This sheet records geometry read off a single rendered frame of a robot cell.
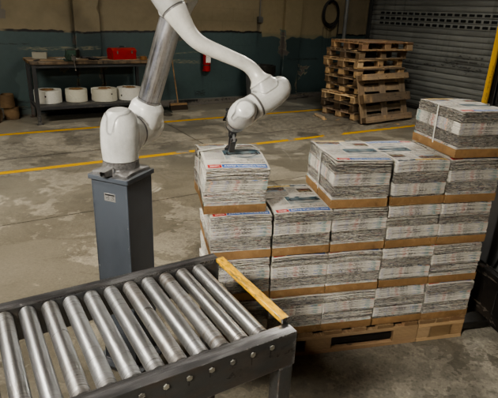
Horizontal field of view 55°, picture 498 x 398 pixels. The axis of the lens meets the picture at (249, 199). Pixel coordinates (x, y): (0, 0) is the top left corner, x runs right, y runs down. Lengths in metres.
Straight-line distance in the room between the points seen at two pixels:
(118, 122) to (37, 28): 6.37
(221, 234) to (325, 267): 0.56
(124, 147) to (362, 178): 1.08
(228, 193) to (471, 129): 1.19
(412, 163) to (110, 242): 1.44
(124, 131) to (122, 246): 0.52
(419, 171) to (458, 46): 7.47
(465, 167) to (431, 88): 7.60
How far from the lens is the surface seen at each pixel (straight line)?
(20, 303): 1.68
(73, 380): 1.35
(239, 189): 2.10
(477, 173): 2.59
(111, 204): 2.15
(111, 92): 7.99
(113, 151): 2.08
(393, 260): 2.56
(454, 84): 9.78
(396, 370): 2.70
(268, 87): 1.93
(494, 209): 3.35
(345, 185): 2.25
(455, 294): 2.89
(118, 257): 2.25
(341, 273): 2.46
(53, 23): 8.40
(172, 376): 1.32
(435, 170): 2.45
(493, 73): 3.15
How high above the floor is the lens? 1.68
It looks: 21 degrees down
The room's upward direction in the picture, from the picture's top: 3 degrees clockwise
